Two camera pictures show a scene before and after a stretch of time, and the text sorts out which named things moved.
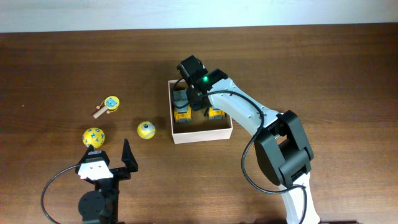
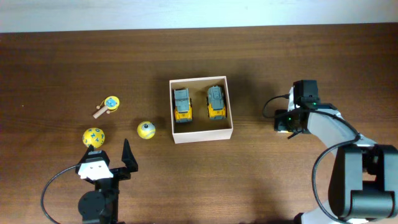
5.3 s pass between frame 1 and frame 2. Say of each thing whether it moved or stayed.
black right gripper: moved
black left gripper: stayed
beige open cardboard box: stayed
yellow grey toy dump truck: stayed
